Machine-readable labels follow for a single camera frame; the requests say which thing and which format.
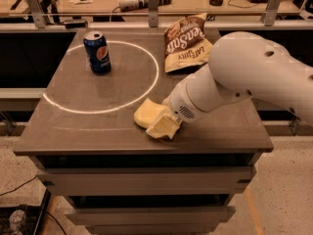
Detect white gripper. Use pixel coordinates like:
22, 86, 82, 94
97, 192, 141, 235
146, 65, 248, 139

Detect yellow wavy sponge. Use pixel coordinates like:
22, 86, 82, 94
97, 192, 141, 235
134, 98, 166, 128

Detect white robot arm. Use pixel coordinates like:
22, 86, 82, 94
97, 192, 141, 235
147, 31, 313, 139

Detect brown and cream chip bag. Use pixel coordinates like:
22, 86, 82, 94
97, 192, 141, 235
164, 14, 212, 72

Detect grey drawer cabinet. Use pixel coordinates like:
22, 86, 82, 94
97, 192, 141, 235
15, 29, 273, 235

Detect blue Pepsi can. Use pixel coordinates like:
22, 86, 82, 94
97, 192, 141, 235
83, 31, 112, 74

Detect white power strip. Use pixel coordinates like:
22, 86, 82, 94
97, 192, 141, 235
118, 0, 172, 12

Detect black floor box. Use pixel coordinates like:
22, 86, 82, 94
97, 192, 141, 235
0, 191, 51, 235

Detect metal railing post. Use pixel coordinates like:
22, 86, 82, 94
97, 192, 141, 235
261, 0, 283, 26
25, 0, 47, 28
148, 0, 158, 27

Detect black floor cable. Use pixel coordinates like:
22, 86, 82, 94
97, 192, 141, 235
0, 175, 38, 198

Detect metal railing post right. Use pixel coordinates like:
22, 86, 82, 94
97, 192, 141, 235
261, 0, 283, 26

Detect metal railing post left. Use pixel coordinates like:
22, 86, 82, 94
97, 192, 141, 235
25, 0, 47, 28

